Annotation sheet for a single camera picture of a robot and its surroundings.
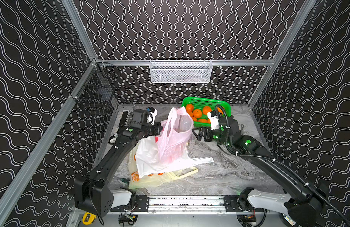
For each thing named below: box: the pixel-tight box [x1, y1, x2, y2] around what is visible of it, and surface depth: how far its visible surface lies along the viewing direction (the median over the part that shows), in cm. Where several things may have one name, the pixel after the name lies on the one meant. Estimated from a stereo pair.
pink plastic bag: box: [157, 106, 194, 164], surface depth 74 cm
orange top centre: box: [185, 104, 194, 113], surface depth 114 cm
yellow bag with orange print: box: [128, 147, 199, 190], surface depth 83 cm
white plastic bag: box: [135, 135, 214, 178], surface depth 87 cm
